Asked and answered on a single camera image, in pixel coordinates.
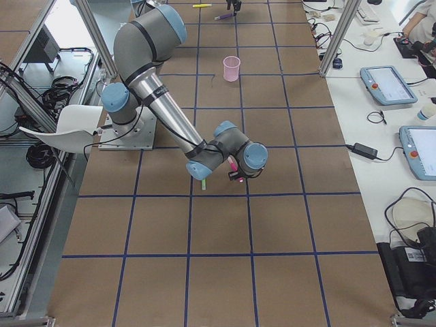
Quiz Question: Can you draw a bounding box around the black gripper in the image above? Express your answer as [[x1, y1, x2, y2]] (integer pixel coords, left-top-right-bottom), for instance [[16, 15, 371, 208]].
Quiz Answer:
[[228, 169, 249, 183], [226, 0, 242, 10]]

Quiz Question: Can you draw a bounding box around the purple marker pen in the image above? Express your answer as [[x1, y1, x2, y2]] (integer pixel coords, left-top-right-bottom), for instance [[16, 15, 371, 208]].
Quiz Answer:
[[214, 13, 233, 21]]

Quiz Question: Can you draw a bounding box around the pink marker pen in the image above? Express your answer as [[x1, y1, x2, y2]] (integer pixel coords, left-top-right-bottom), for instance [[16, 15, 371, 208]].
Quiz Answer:
[[228, 156, 238, 172]]

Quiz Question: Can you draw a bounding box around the pink mesh cup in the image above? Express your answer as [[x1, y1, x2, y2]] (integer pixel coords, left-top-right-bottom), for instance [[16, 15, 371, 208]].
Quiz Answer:
[[223, 56, 240, 82]]

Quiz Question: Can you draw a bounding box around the yellow marker pen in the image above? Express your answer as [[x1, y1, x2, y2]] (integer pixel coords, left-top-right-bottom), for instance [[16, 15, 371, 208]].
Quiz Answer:
[[192, 3, 213, 9]]

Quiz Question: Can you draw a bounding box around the black power brick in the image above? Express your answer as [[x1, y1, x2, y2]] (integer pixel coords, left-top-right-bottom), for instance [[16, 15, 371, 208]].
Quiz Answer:
[[345, 142, 377, 160]]

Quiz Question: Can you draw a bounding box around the blue teach pendant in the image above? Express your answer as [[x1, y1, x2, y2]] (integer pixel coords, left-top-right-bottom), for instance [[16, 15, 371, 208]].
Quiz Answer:
[[360, 65, 418, 106], [399, 125, 435, 181]]

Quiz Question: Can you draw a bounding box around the white chair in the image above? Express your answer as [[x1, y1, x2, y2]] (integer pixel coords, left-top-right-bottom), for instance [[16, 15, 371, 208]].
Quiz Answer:
[[19, 104, 103, 155]]

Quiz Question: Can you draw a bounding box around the aluminium frame post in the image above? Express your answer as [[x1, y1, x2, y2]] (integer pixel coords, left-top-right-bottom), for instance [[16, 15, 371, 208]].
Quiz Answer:
[[319, 0, 361, 78]]

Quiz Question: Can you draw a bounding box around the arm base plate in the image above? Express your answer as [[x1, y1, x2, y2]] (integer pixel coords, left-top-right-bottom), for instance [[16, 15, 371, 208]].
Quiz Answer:
[[98, 107, 157, 151]]

